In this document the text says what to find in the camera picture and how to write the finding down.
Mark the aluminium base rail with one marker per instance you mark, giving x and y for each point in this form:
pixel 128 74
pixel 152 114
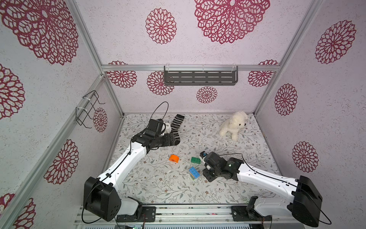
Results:
pixel 196 216

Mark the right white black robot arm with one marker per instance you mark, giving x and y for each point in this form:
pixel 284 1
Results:
pixel 298 198

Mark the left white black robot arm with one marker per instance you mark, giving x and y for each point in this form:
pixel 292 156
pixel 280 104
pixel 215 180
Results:
pixel 101 194

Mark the light blue long lego brick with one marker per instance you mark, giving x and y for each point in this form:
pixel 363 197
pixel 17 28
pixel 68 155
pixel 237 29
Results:
pixel 194 173

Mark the black grey striped sock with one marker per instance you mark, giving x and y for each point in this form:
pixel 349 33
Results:
pixel 175 125

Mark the grey wall shelf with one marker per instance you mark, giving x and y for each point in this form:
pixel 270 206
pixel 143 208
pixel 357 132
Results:
pixel 200 78

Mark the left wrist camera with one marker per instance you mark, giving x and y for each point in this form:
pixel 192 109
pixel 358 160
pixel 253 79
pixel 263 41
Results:
pixel 155 127

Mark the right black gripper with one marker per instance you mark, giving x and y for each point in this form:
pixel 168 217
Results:
pixel 207 172

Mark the black wire wall rack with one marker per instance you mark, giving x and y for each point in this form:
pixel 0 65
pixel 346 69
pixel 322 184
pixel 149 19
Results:
pixel 83 112

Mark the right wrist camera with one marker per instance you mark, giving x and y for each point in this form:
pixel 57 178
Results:
pixel 203 155

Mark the white teddy bear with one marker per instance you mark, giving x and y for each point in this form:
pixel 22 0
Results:
pixel 233 125

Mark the green long lego brick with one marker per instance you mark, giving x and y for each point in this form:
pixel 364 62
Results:
pixel 195 160

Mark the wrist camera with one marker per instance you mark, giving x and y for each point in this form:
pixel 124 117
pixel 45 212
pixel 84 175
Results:
pixel 155 127
pixel 203 155

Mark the white alarm clock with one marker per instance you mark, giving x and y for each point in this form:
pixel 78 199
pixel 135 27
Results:
pixel 167 128

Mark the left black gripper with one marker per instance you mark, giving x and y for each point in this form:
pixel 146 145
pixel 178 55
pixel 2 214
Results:
pixel 169 140

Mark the orange lego brick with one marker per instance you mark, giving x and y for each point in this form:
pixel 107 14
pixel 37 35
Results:
pixel 174 158

